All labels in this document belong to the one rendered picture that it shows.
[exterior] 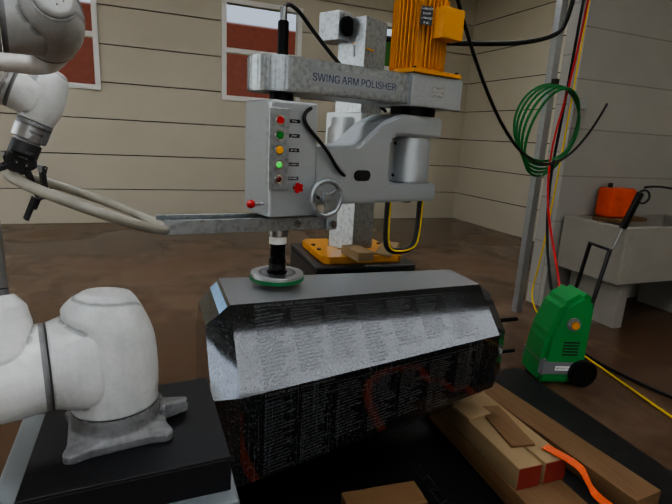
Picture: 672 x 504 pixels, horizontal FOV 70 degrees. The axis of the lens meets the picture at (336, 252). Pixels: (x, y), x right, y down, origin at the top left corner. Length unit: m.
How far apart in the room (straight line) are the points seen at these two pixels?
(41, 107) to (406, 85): 1.31
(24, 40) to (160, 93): 6.82
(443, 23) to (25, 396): 1.88
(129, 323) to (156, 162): 6.96
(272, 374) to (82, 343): 0.89
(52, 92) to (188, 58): 6.39
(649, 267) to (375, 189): 3.05
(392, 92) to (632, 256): 2.88
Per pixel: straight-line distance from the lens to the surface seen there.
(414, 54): 2.21
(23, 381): 0.93
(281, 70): 1.79
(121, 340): 0.93
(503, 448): 2.27
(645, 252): 4.56
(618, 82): 5.03
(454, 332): 2.05
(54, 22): 1.01
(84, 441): 1.02
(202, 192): 7.93
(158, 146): 7.83
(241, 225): 1.80
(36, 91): 1.58
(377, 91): 2.01
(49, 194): 1.50
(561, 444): 2.63
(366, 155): 2.00
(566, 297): 3.28
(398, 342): 1.91
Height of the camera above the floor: 1.43
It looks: 13 degrees down
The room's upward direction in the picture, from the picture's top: 3 degrees clockwise
